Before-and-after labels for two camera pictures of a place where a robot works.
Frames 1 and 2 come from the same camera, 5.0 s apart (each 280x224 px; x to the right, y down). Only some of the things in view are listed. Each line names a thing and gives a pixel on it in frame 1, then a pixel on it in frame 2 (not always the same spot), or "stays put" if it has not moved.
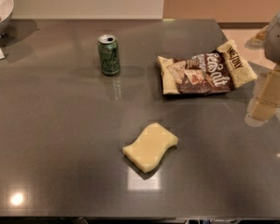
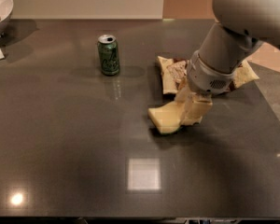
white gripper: (278, 37) -> (204, 76)
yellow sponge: (147, 149) -> (166, 118)
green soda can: (108, 49) stays put
